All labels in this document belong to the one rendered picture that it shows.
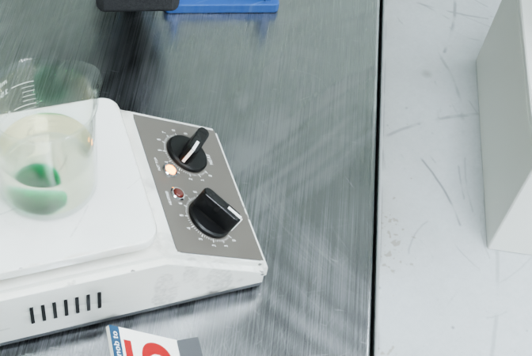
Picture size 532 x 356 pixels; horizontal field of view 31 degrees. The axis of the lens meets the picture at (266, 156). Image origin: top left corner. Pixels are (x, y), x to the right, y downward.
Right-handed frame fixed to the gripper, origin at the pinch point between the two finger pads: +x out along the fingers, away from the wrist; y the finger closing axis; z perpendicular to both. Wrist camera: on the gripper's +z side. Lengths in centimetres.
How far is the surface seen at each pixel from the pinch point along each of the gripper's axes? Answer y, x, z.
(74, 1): -0.2, 3.4, 5.0
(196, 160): 21.1, -1.1, -3.5
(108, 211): 27.9, -5.0, 2.7
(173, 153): 21.2, -2.0, -1.8
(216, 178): 21.9, 0.1, -4.9
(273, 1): 0.9, 2.7, -12.1
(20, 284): 31.6, -3.2, 8.0
